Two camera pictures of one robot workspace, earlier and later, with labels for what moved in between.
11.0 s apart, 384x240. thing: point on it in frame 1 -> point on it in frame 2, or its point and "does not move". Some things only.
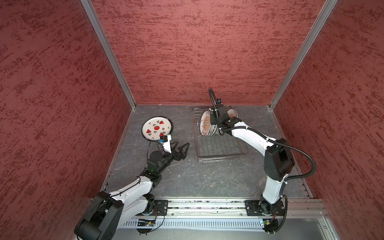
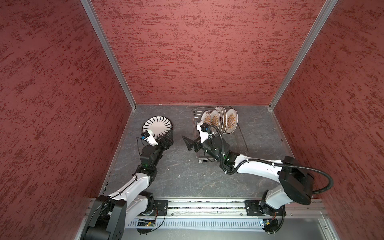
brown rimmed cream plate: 153,127 does not move
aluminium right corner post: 317,26 does not move
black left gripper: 182,155 -> 170,142
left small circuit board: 143,222 does not move
